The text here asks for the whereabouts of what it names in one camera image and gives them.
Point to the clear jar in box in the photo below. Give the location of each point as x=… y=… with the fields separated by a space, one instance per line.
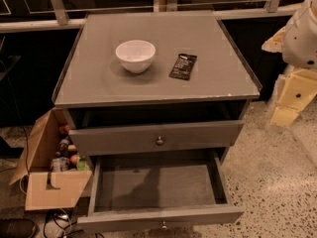
x=60 y=164

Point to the green packet in box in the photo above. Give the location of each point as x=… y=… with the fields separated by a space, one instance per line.
x=81 y=164

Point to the grey drawer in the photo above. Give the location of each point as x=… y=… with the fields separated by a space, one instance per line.
x=158 y=190
x=157 y=127

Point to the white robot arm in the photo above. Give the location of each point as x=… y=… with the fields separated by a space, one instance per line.
x=297 y=42

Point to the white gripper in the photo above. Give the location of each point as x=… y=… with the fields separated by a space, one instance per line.
x=301 y=40

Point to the metal railing frame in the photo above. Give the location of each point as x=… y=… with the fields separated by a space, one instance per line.
x=45 y=15

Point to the cardboard box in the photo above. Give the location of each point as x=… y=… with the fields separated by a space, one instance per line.
x=47 y=189

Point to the black object on floor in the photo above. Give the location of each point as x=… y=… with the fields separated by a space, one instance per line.
x=17 y=228

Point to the red fruit in box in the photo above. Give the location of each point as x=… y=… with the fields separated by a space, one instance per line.
x=73 y=159

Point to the white ceramic bowl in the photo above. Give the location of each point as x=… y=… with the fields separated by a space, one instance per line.
x=136 y=56

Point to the grey drawer cabinet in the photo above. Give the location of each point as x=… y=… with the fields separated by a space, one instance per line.
x=96 y=79

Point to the black snack packet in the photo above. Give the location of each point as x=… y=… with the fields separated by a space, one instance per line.
x=183 y=66

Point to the grey top drawer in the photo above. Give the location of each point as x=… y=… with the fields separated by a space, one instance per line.
x=157 y=127

